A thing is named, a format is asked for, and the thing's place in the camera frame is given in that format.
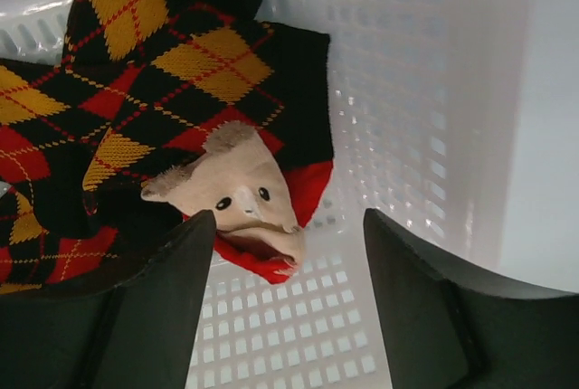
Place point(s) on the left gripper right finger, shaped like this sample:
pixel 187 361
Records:
pixel 448 323

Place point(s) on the white plastic laundry basket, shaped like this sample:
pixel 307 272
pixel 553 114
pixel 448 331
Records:
pixel 457 119

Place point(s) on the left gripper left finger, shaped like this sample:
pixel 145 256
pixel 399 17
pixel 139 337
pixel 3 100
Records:
pixel 128 324

